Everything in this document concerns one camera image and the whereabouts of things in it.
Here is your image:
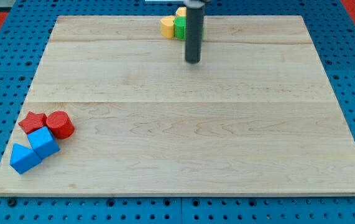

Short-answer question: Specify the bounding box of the green cylinder block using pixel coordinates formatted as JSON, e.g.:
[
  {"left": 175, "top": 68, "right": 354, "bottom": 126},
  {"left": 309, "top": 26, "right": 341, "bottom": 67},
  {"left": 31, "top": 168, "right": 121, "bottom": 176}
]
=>
[{"left": 173, "top": 16, "right": 186, "bottom": 40}]

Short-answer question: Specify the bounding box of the yellow rounded block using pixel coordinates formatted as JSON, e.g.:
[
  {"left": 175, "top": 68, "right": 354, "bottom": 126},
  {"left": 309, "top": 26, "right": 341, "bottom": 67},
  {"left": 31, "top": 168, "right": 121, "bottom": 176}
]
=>
[{"left": 160, "top": 16, "right": 175, "bottom": 39}]

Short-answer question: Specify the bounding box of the yellow block behind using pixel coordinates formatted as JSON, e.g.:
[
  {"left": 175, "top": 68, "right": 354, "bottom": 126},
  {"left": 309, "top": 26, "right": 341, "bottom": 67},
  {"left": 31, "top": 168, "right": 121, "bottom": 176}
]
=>
[{"left": 175, "top": 7, "right": 187, "bottom": 17}]

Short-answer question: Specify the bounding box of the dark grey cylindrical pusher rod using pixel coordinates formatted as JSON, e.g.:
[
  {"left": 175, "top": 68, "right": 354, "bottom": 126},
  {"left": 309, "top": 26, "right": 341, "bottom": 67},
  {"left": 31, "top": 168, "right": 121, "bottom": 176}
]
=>
[{"left": 183, "top": 0, "right": 205, "bottom": 64}]

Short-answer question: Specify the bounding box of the red cylinder block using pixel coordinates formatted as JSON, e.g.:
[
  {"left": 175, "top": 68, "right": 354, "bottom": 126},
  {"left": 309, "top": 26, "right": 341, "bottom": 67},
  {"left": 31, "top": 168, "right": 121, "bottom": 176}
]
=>
[{"left": 46, "top": 111, "right": 75, "bottom": 139}]

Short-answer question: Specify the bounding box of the blue cube block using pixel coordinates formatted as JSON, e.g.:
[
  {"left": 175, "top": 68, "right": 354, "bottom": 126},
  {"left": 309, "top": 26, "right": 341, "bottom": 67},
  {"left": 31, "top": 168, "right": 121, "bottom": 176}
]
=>
[{"left": 27, "top": 126, "right": 60, "bottom": 159}]

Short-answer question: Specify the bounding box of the red star block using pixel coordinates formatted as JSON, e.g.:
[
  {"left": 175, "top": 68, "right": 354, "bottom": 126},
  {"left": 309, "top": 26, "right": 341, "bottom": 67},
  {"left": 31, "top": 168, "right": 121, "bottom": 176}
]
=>
[{"left": 18, "top": 111, "right": 47, "bottom": 134}]

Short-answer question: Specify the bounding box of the blue triangular block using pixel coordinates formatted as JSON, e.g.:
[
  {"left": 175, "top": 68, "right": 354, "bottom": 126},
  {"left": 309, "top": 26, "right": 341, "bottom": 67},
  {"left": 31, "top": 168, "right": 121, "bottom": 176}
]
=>
[{"left": 9, "top": 143, "right": 42, "bottom": 174}]

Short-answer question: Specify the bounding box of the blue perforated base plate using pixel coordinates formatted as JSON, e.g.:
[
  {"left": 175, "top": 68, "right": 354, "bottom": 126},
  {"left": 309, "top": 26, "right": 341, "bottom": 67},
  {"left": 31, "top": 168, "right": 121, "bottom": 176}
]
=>
[{"left": 0, "top": 1, "right": 355, "bottom": 223}]

